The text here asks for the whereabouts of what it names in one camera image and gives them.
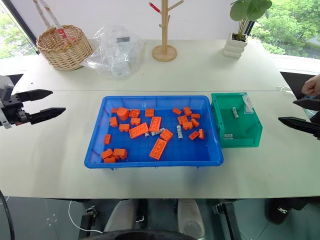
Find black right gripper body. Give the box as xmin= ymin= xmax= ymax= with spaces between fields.
xmin=309 ymin=109 xmax=320 ymax=125

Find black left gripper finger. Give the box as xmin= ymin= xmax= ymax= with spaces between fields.
xmin=28 ymin=107 xmax=67 ymax=126
xmin=13 ymin=89 xmax=54 ymax=103

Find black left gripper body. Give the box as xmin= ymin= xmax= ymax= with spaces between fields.
xmin=0 ymin=93 xmax=34 ymax=127

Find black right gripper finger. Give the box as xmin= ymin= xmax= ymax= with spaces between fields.
xmin=292 ymin=98 xmax=320 ymax=111
xmin=277 ymin=116 xmax=320 ymax=141

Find green plastic bin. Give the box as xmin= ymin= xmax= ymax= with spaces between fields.
xmin=210 ymin=91 xmax=264 ymax=149

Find bystander bare hand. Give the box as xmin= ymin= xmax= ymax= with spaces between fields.
xmin=301 ymin=73 xmax=320 ymax=96

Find woven wicker basket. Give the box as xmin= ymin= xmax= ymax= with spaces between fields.
xmin=32 ymin=0 xmax=95 ymax=72

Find clear label card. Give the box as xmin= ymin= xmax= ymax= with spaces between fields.
xmin=242 ymin=94 xmax=254 ymax=115

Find round orange block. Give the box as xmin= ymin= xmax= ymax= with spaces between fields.
xmin=116 ymin=106 xmax=130 ymax=121

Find tall orange block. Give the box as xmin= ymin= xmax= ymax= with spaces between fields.
xmin=112 ymin=148 xmax=129 ymax=161

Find white packet in bag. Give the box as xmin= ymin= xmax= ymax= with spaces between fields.
xmin=111 ymin=60 xmax=131 ymax=78

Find clear plastic bag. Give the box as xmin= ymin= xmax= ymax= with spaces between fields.
xmin=81 ymin=23 xmax=146 ymax=81

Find black shoe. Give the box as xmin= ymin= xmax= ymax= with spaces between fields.
xmin=264 ymin=199 xmax=292 ymax=225

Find white ribbed plant pot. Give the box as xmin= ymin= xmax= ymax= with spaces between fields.
xmin=222 ymin=32 xmax=249 ymax=59

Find long flat orange block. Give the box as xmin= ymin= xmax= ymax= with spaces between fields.
xmin=128 ymin=122 xmax=150 ymax=139
xmin=149 ymin=137 xmax=168 ymax=160

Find blue plastic tray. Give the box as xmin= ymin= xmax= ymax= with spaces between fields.
xmin=83 ymin=95 xmax=225 ymax=171

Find green leafy plant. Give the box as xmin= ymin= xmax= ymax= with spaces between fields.
xmin=229 ymin=0 xmax=273 ymax=41

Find grey rounded shape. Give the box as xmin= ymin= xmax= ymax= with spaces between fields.
xmin=177 ymin=198 xmax=207 ymax=240
xmin=103 ymin=199 xmax=136 ymax=233

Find wooden tree-shaped stand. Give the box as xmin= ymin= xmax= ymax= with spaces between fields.
xmin=151 ymin=0 xmax=185 ymax=62

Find red strip on branch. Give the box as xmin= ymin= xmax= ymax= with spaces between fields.
xmin=148 ymin=1 xmax=162 ymax=14

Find black cable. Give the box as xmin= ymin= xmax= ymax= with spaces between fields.
xmin=0 ymin=189 xmax=13 ymax=240

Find white cable under table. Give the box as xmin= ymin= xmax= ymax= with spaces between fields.
xmin=68 ymin=199 xmax=104 ymax=235

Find black table leg bracket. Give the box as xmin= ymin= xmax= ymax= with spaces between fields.
xmin=79 ymin=205 xmax=99 ymax=239
xmin=212 ymin=201 xmax=241 ymax=240

